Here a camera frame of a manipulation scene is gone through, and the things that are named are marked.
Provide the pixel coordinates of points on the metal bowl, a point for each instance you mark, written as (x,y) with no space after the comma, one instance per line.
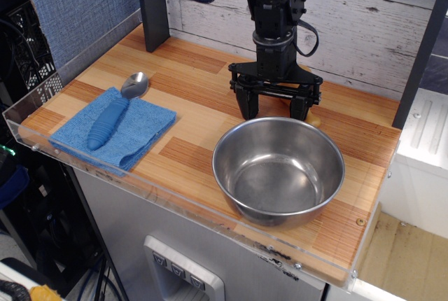
(278,171)

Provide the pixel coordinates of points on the dark grey right post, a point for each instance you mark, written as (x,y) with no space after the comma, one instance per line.
(422,57)

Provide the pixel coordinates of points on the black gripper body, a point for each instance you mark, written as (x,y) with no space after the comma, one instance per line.
(270,53)

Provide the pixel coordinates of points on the blue folded cloth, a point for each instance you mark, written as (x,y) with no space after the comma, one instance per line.
(139,127)

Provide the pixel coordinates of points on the dark grey left post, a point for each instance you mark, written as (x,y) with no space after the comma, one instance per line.
(155,23)

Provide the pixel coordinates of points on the black plastic crate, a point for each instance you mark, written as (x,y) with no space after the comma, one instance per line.
(29,50)

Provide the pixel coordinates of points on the yellow object bottom left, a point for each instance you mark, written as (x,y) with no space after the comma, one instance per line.
(44,293)

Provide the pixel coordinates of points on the blue fabric panel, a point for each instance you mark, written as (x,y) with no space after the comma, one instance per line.
(80,31)

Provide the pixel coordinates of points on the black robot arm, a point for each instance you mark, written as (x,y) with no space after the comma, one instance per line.
(278,18)

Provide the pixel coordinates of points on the dark grey post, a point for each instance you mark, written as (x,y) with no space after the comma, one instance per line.
(155,23)
(422,57)

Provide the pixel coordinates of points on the clear acrylic table guard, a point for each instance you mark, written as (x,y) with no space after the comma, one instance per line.
(176,174)

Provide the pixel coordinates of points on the spoon with blue handle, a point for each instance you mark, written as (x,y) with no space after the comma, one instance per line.
(103,127)

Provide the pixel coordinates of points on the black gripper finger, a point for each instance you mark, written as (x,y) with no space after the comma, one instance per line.
(248,103)
(299,107)

